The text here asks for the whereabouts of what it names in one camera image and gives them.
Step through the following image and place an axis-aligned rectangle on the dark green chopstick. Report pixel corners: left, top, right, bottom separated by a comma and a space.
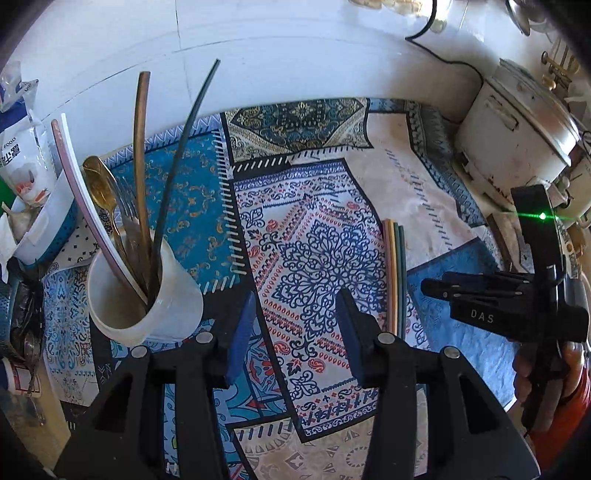
148, 59, 221, 305
397, 224, 408, 340

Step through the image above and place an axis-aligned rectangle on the beige chopstick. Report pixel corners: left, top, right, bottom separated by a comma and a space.
383, 219, 398, 334

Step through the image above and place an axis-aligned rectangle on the right hand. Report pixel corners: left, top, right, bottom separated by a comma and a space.
513, 342, 585, 432

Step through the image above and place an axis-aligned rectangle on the white ceramic utensil cup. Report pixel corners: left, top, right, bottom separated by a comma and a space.
85, 228, 205, 348

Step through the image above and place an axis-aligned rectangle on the white rice cooker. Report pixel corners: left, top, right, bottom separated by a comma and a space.
456, 59, 580, 210

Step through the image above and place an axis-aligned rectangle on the dark green chopstick in cup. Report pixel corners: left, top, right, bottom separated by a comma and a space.
148, 59, 221, 305

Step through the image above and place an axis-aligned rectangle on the white chopstick in cup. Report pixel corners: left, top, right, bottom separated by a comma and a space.
59, 113, 150, 296

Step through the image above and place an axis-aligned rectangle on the white plastic container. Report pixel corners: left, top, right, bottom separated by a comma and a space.
14, 173, 78, 267

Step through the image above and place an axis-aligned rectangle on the metal fork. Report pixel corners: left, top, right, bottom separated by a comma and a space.
115, 179, 148, 294

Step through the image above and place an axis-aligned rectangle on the gold spoon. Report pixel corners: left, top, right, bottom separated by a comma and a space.
82, 156, 135, 281

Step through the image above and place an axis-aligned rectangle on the patterned blue table mat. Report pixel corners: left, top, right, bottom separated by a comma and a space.
42, 97, 518, 480

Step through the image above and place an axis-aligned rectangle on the blue white food bag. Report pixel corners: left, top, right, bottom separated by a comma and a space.
0, 61, 57, 207

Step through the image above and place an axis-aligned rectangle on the brown chopstick in cup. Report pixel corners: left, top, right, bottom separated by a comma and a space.
132, 71, 151, 280

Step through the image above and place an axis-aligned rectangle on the black power cable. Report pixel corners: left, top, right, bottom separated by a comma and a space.
404, 0, 485, 86

